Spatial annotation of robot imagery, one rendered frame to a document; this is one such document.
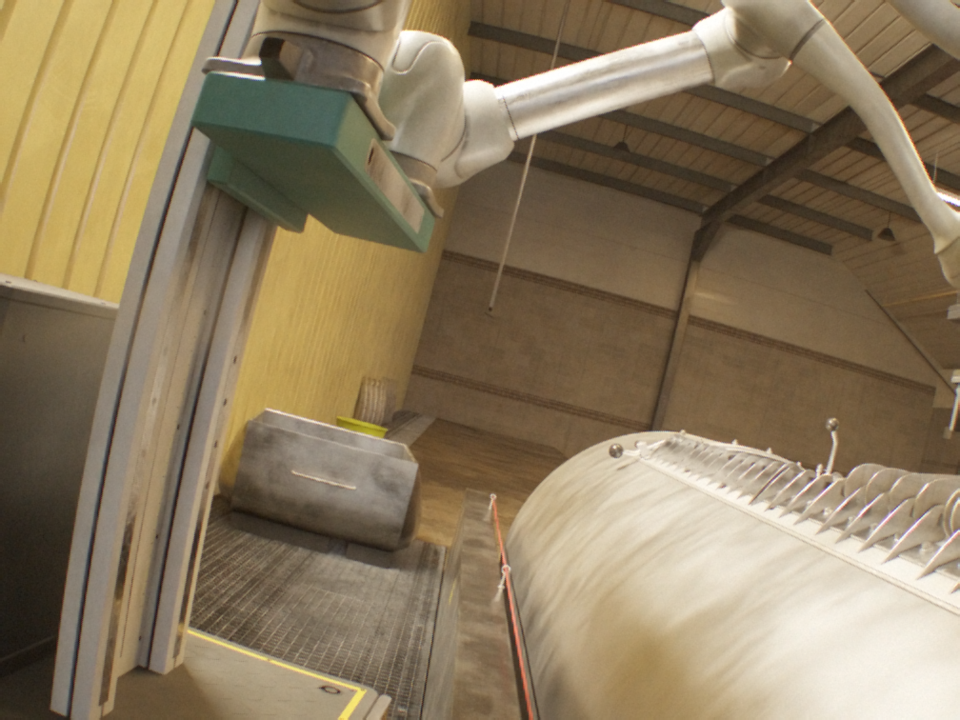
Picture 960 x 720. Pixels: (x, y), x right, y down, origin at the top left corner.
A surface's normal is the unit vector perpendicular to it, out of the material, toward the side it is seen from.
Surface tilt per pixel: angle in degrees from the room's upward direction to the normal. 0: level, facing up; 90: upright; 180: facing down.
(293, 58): 90
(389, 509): 90
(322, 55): 83
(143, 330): 90
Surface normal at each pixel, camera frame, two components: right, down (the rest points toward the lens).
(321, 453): 0.14, 0.02
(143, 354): -0.08, -0.04
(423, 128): 0.52, 0.15
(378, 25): 0.54, 0.80
